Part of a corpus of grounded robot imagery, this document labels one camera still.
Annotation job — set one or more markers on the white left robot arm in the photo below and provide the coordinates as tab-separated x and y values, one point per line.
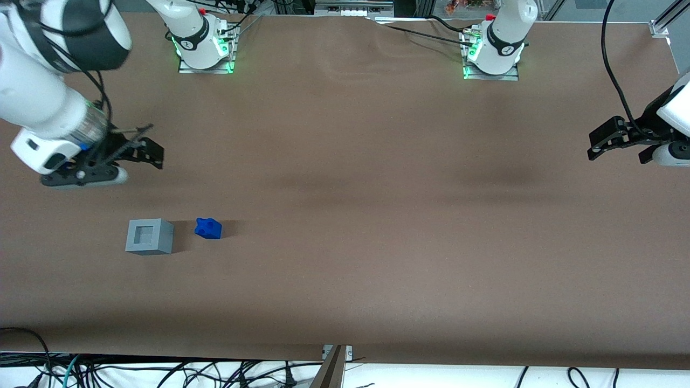
501	48

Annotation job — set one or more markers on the dark metal beam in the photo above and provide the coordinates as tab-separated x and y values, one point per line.
330	374

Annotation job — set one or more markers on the silver metal bracket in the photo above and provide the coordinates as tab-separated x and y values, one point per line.
349	351

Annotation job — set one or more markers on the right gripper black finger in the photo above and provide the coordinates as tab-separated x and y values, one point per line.
153	153
126	153

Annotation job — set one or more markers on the brown table mat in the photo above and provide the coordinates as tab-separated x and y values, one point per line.
377	215

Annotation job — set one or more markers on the gray square base block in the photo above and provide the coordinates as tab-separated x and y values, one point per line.
164	241

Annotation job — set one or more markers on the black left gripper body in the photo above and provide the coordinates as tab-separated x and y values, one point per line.
648	128

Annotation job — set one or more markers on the blue plastic part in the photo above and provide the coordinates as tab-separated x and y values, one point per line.
209	230

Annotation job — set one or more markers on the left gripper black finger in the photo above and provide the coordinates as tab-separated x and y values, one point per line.
606	137
647	155

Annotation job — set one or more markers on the aluminium corner profile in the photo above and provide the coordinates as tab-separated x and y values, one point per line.
660	27

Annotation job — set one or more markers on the orange background items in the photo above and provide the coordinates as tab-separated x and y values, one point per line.
463	6

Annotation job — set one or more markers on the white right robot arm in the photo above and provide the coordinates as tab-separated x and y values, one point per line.
32	102

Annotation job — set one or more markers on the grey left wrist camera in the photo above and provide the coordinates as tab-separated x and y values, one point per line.
674	155

